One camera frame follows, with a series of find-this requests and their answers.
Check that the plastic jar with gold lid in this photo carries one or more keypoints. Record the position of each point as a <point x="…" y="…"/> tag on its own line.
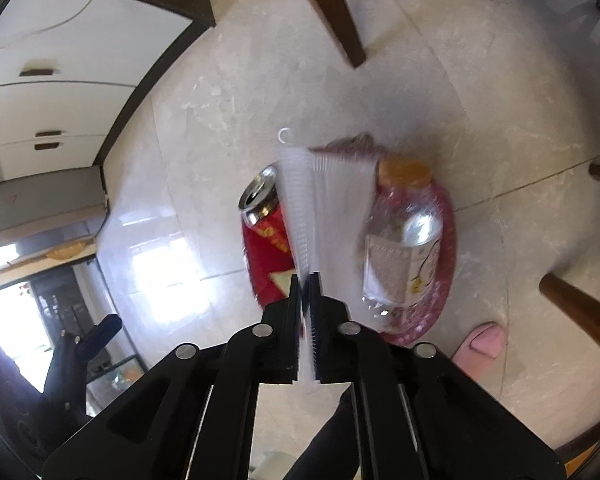
<point x="405" y="240"/>

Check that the pink slipper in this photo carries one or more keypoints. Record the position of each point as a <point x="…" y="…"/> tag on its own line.
<point x="482" y="347"/>

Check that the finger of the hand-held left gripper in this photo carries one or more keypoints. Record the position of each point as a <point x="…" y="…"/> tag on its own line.
<point x="100" y="330"/>

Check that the white drawer cabinet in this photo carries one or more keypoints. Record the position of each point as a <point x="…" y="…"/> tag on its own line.
<point x="55" y="100"/>

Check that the white face mask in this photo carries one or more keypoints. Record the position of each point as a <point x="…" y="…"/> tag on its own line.
<point x="330" y="210"/>

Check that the person's leg in black trousers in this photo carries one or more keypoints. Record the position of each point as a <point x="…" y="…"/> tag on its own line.
<point x="325" y="440"/>

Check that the pink waste basket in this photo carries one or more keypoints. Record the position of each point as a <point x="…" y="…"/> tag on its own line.
<point x="270" y="265"/>

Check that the red drink can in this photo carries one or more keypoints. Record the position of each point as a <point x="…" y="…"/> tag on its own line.
<point x="260" y="200"/>

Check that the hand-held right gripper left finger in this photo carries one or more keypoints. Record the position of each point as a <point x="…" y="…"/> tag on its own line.
<point x="295" y="305"/>

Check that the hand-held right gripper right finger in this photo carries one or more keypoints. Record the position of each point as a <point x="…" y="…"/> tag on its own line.
<point x="316" y="310"/>

